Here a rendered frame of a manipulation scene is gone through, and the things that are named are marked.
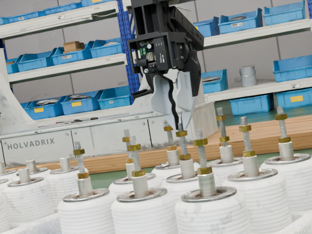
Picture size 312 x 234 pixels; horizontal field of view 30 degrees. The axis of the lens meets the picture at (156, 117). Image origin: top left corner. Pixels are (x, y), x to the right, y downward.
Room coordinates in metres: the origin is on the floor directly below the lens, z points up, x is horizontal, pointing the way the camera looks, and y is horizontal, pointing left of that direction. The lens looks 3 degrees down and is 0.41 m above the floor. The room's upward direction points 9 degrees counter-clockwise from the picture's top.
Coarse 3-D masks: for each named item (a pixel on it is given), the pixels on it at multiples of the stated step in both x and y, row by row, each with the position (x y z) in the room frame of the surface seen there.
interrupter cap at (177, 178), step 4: (196, 172) 0.95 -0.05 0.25; (172, 176) 0.95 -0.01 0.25; (176, 176) 0.94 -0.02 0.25; (180, 176) 0.94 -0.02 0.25; (196, 176) 0.93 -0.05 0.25; (168, 180) 0.91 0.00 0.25; (172, 180) 0.92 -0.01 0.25; (176, 180) 0.90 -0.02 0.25; (180, 180) 0.90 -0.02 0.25; (184, 180) 0.89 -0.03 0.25; (188, 180) 0.89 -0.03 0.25; (192, 180) 0.89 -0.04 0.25; (196, 180) 0.89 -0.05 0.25
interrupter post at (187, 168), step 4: (180, 160) 0.93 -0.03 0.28; (188, 160) 0.92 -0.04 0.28; (192, 160) 0.92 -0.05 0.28; (180, 164) 0.93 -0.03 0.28; (184, 164) 0.92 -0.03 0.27; (188, 164) 0.92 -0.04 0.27; (192, 164) 0.92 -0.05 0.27; (184, 168) 0.92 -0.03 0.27; (188, 168) 0.92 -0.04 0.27; (192, 168) 0.92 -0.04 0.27; (184, 172) 0.92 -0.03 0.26; (188, 172) 0.92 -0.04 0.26; (192, 172) 0.92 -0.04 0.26; (184, 176) 0.92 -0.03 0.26; (188, 176) 0.92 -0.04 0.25; (192, 176) 0.92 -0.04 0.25
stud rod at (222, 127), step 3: (219, 108) 1.02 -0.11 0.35; (219, 111) 1.02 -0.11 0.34; (219, 114) 1.02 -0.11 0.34; (222, 114) 1.02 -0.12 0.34; (222, 120) 1.02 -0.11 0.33; (222, 123) 1.02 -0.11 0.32; (222, 126) 1.02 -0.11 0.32; (222, 129) 1.02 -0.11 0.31; (222, 132) 1.02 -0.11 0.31; (225, 132) 1.02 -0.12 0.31; (222, 135) 1.02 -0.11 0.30; (225, 135) 1.02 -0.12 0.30; (225, 144) 1.02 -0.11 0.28
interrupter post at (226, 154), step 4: (220, 148) 1.02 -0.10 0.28; (224, 148) 1.01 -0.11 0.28; (228, 148) 1.01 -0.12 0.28; (220, 152) 1.02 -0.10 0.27; (224, 152) 1.01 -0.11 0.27; (228, 152) 1.01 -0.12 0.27; (232, 152) 1.02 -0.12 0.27; (224, 156) 1.01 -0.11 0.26; (228, 156) 1.01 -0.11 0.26; (232, 156) 1.01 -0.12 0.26; (224, 160) 1.01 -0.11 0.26; (228, 160) 1.01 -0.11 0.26; (232, 160) 1.01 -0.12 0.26
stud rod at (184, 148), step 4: (180, 124) 0.92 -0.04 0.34; (180, 128) 0.92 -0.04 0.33; (184, 136) 0.93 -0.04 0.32; (180, 140) 0.93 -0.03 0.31; (184, 140) 0.93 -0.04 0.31; (180, 144) 0.93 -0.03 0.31; (184, 144) 0.92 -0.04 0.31; (184, 148) 0.92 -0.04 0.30; (184, 152) 0.92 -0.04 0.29; (184, 160) 0.93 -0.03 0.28
